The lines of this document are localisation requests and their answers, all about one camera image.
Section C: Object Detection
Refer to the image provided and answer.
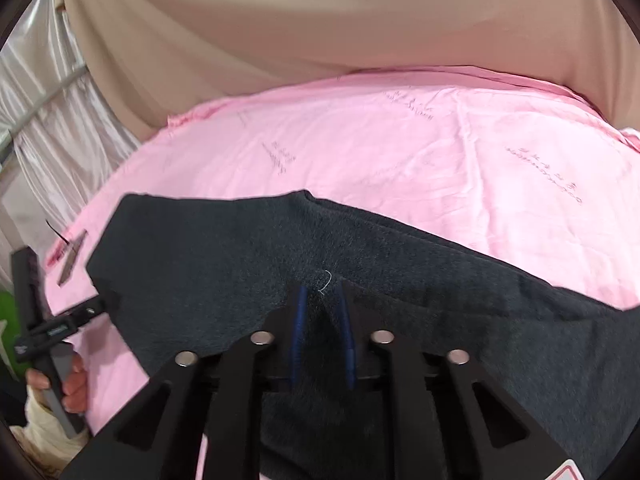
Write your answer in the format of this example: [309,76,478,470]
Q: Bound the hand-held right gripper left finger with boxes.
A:
[60,282,309,480]

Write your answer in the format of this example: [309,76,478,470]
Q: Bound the dark grey pants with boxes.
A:
[86,189,640,480]

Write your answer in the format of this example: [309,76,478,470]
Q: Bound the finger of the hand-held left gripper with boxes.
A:
[60,296,109,329]

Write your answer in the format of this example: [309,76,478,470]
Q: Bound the green object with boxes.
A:
[0,292,28,378]

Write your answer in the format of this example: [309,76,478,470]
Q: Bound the pink bedsheet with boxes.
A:
[45,70,640,480]

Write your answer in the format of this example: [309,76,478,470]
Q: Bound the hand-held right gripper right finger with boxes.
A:
[336,280,576,480]

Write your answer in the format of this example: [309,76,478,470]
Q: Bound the silver curtain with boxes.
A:
[0,0,142,261]

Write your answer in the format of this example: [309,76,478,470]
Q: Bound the person's left hand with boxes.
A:
[25,354,90,417]

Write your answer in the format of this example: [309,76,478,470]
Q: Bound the person's left forearm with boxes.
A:
[10,387,92,479]

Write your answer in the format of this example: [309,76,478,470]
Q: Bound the beige cloth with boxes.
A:
[57,0,640,143]

